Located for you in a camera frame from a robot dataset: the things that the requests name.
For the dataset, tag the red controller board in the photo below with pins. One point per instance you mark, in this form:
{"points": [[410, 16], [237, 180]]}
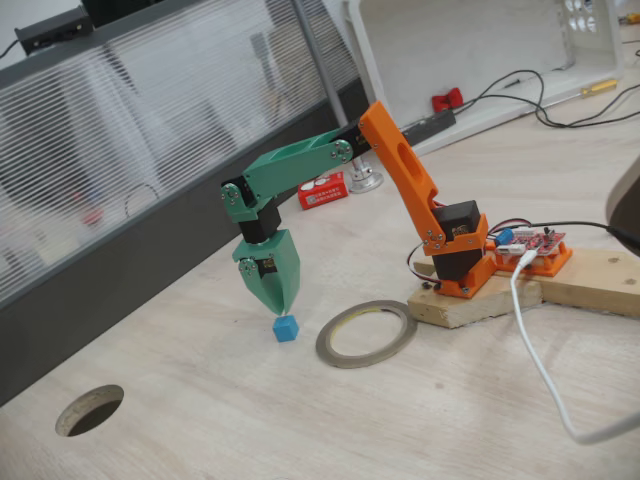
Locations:
{"points": [[535, 242]]}

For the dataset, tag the silver metal pole foot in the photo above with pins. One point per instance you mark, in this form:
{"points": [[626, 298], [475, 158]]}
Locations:
{"points": [[365, 180]]}

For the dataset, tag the black hub box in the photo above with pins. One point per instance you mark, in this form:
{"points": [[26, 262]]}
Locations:
{"points": [[55, 30]]}

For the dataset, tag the orange board mount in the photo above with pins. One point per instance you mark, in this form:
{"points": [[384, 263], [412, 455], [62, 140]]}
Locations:
{"points": [[555, 265]]}

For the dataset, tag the green gripper with servo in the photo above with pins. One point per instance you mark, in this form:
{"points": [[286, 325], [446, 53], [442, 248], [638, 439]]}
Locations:
{"points": [[278, 261]]}

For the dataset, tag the wooden base block with screws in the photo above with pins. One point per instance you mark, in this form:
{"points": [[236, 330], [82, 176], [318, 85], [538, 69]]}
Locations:
{"points": [[475, 305]]}

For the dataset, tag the pale wooden plank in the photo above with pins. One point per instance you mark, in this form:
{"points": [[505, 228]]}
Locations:
{"points": [[590, 285]]}

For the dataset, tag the grey rounded device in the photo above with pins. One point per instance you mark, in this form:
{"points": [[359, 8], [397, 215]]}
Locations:
{"points": [[625, 205]]}

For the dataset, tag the frosted desk partition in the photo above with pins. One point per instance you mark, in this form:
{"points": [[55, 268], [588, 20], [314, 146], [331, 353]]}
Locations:
{"points": [[150, 125]]}

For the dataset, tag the yellow tool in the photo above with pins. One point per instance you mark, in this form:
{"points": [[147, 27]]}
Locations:
{"points": [[630, 20]]}

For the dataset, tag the small blue cube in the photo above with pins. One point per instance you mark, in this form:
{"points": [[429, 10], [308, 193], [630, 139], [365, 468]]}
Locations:
{"points": [[285, 331]]}

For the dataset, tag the grey metal pole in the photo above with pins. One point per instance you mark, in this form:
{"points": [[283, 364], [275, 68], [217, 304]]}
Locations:
{"points": [[320, 60]]}

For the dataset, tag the red clamp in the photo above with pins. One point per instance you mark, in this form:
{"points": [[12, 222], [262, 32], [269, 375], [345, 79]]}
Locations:
{"points": [[446, 100]]}

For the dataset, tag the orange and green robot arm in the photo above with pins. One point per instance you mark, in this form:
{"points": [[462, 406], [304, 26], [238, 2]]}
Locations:
{"points": [[422, 200]]}

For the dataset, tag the black bar shaped device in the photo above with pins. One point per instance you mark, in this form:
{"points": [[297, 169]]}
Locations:
{"points": [[430, 127]]}

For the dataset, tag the small red carton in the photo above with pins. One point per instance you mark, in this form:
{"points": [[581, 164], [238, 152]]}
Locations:
{"points": [[322, 192]]}

